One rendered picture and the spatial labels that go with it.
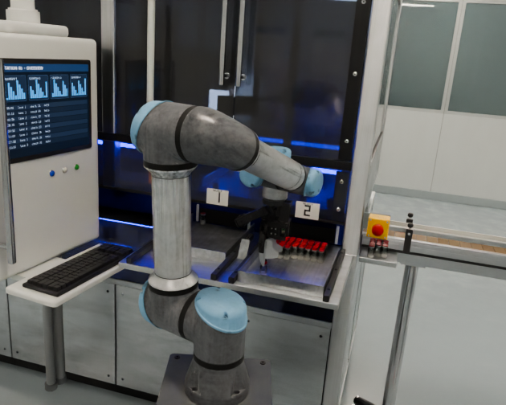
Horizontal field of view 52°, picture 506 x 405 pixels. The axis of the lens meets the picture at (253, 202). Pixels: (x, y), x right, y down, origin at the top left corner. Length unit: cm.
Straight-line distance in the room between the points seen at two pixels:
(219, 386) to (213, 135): 55
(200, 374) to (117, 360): 125
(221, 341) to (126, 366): 130
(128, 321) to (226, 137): 142
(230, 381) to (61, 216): 98
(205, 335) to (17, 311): 158
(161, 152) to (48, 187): 85
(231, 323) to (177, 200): 29
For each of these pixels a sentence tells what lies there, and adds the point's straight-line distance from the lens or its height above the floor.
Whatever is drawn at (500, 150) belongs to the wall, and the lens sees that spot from 650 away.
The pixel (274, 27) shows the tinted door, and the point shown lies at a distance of 181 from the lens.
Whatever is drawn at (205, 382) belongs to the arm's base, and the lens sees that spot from 120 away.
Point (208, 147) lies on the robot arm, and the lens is 100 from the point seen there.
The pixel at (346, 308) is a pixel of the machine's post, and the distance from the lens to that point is 195.
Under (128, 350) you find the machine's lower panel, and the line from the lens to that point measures 237.
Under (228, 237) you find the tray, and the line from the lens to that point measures 192.
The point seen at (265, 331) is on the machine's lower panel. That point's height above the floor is 51.
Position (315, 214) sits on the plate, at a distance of 184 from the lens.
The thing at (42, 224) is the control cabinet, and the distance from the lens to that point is 187.
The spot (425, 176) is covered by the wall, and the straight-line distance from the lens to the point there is 648.
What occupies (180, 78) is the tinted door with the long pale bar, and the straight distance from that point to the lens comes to 192.
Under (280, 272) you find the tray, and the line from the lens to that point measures 166.
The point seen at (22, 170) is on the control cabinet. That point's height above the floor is 114.
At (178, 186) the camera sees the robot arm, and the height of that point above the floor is 126.
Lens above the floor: 155
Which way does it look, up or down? 16 degrees down
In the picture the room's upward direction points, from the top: 4 degrees clockwise
